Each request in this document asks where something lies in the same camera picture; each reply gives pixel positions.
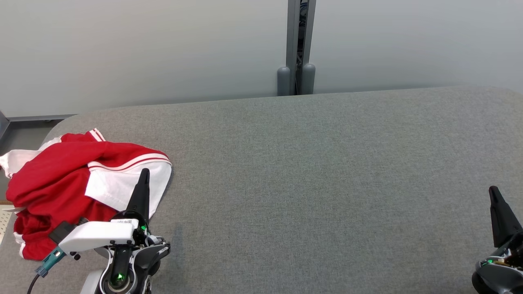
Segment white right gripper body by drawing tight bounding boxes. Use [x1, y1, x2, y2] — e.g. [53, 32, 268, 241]
[492, 233, 523, 266]

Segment left black cable teal connector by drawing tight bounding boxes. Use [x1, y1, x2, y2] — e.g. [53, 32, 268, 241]
[27, 247, 67, 294]

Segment grey wall partition post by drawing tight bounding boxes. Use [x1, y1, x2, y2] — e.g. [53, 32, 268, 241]
[277, 0, 316, 96]

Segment red basketball shorts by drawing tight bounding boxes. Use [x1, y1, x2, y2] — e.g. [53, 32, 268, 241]
[6, 163, 123, 261]

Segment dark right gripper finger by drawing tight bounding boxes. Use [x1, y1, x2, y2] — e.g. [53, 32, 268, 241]
[489, 186, 523, 248]

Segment cream perforated laundry basket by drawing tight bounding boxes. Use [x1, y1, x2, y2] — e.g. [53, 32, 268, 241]
[0, 200, 13, 246]

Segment red white basketball jersey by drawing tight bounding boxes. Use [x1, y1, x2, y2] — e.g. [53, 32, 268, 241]
[0, 128, 172, 223]

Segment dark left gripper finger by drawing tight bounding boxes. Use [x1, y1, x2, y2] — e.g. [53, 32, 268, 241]
[126, 168, 151, 223]

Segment grey baseboard rail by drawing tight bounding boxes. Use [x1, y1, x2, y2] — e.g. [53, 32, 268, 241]
[6, 114, 78, 122]

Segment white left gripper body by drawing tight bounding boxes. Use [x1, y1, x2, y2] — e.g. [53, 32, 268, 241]
[58, 219, 139, 254]

